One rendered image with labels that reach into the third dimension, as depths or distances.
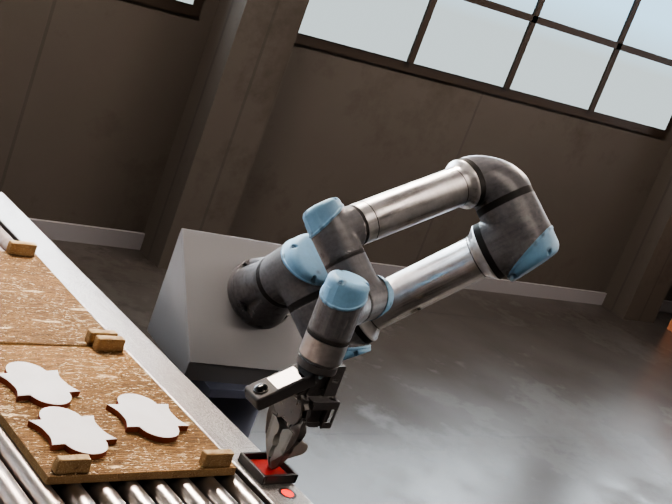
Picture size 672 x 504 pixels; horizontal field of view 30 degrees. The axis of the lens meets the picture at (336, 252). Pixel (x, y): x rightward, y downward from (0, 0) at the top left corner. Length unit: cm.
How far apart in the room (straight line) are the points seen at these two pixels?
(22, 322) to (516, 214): 93
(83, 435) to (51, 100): 346
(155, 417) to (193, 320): 42
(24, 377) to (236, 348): 56
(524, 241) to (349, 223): 37
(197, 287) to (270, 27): 303
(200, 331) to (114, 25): 300
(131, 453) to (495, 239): 79
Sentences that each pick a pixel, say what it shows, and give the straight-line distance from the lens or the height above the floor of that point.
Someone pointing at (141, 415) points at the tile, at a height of 95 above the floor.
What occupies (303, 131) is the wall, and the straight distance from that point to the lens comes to 602.
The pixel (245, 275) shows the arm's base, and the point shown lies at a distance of 257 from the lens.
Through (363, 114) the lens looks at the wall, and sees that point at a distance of 618.
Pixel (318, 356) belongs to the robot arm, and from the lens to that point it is 207.
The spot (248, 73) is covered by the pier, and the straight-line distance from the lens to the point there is 550.
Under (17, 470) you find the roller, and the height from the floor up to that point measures 91.
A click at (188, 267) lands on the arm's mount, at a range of 257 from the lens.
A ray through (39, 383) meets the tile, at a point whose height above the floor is 95.
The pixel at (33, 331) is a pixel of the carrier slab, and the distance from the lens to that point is 236.
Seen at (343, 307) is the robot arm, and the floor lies 125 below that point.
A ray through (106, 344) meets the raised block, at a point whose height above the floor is 95.
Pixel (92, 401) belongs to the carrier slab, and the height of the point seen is 94.
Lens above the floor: 189
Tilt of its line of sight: 16 degrees down
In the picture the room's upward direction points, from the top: 21 degrees clockwise
